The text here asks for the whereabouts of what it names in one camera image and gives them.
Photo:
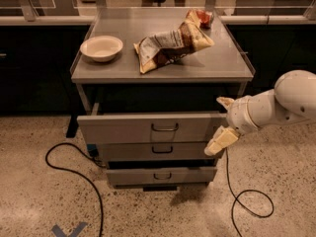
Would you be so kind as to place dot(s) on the grey drawer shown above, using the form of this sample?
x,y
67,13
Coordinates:
x,y
163,176
154,151
150,128

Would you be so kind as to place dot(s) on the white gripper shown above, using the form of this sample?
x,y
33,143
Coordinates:
x,y
238,116

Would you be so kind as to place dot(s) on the red snack packet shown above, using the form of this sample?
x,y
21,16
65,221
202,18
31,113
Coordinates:
x,y
205,18

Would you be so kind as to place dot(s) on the white ceramic bowl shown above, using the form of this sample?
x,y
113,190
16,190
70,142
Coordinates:
x,y
101,48

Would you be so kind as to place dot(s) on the grey top drawer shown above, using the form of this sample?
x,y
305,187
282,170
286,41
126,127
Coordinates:
x,y
150,128

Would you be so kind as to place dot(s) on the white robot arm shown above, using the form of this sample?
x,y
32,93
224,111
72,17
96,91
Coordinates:
x,y
292,100

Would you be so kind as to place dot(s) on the grey bottom drawer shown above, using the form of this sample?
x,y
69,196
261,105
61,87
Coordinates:
x,y
163,176

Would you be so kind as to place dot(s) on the crumpled chip bag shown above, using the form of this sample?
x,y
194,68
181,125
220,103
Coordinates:
x,y
168,47

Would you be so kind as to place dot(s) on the grey middle drawer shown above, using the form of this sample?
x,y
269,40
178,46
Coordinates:
x,y
154,151

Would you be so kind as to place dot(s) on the white horizontal rail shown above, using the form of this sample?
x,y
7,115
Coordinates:
x,y
227,20

